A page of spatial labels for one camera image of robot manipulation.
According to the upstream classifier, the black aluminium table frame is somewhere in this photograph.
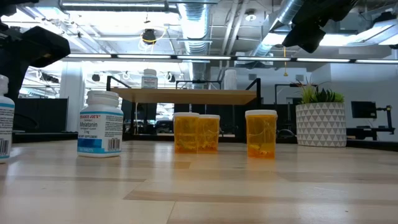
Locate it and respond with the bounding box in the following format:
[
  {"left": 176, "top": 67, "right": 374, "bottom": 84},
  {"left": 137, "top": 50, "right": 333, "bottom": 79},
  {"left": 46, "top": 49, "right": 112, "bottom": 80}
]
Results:
[{"left": 12, "top": 130, "right": 398, "bottom": 152}]

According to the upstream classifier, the succulent in patterned white pot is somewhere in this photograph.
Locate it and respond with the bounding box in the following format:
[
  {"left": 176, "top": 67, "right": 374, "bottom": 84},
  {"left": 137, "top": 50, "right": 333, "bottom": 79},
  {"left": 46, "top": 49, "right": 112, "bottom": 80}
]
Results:
[{"left": 292, "top": 79, "right": 348, "bottom": 148}]

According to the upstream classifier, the black office desk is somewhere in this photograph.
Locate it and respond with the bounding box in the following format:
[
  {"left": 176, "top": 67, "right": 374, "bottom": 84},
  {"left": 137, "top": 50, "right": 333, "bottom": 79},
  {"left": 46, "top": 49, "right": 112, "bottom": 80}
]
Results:
[{"left": 346, "top": 125, "right": 396, "bottom": 141}]

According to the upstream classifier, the black metal frame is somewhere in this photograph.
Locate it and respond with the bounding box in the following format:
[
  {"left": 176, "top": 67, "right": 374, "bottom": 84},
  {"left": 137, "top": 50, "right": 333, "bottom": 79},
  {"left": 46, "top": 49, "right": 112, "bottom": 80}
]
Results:
[
  {"left": 175, "top": 80, "right": 222, "bottom": 90},
  {"left": 274, "top": 83, "right": 318, "bottom": 105}
]

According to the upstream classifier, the white melatonin bottle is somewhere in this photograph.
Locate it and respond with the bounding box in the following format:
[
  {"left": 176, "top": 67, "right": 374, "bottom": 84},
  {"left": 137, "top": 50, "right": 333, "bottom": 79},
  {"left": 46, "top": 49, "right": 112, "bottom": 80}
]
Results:
[
  {"left": 76, "top": 90, "right": 124, "bottom": 158},
  {"left": 141, "top": 68, "right": 159, "bottom": 90},
  {"left": 0, "top": 74, "right": 16, "bottom": 164}
]

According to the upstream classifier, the round silver air duct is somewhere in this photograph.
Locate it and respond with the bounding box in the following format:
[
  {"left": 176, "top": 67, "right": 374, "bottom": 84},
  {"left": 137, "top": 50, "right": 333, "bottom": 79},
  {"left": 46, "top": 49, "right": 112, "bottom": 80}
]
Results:
[
  {"left": 177, "top": 0, "right": 213, "bottom": 82},
  {"left": 250, "top": 0, "right": 307, "bottom": 58}
]

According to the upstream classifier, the yellow hanging cord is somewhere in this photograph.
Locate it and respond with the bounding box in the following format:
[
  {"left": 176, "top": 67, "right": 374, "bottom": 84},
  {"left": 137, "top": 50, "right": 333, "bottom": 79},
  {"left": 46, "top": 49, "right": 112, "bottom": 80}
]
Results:
[{"left": 282, "top": 46, "right": 289, "bottom": 77}]

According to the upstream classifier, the black ceiling camera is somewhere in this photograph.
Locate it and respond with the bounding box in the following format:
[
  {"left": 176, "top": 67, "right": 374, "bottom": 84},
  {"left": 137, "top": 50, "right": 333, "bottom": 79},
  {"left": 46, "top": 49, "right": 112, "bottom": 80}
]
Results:
[{"left": 142, "top": 28, "right": 157, "bottom": 45}]

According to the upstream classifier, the black computer monitor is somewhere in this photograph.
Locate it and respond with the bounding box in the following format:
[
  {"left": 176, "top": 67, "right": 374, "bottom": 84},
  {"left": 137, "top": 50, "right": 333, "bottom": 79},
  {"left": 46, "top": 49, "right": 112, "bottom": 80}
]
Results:
[{"left": 351, "top": 101, "right": 378, "bottom": 119}]

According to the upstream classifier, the wooden shelf with black frame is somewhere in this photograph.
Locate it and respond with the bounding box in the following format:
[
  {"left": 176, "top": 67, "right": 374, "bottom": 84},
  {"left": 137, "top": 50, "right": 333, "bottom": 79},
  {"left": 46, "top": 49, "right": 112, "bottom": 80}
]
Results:
[{"left": 106, "top": 76, "right": 262, "bottom": 141}]

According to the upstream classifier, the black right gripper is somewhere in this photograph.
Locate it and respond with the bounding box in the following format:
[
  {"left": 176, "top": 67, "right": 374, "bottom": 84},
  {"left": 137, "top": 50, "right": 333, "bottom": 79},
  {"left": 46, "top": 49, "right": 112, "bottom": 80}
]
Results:
[{"left": 281, "top": 21, "right": 327, "bottom": 54}]

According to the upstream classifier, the orange pill bottle white cap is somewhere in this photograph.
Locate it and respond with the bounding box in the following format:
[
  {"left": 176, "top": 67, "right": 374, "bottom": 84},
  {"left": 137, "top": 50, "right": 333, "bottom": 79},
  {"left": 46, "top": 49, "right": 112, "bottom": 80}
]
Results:
[
  {"left": 244, "top": 109, "right": 278, "bottom": 159},
  {"left": 198, "top": 114, "right": 221, "bottom": 153},
  {"left": 173, "top": 112, "right": 200, "bottom": 154}
]

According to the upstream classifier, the yellow ceiling cable loop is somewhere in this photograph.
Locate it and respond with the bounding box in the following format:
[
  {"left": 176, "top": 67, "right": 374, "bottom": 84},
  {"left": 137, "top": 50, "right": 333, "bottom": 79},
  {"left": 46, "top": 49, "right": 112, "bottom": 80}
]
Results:
[{"left": 140, "top": 26, "right": 169, "bottom": 44}]

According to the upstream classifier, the black rail with light strips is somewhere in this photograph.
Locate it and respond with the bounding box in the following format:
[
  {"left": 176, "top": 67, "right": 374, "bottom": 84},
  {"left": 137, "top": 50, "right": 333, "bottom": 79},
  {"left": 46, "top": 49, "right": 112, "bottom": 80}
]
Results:
[{"left": 67, "top": 53, "right": 398, "bottom": 65}]

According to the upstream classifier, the black room partition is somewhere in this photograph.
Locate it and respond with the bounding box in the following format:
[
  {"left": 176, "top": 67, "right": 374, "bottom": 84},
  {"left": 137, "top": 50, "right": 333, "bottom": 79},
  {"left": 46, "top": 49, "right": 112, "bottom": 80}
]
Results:
[{"left": 12, "top": 98, "right": 68, "bottom": 133}]

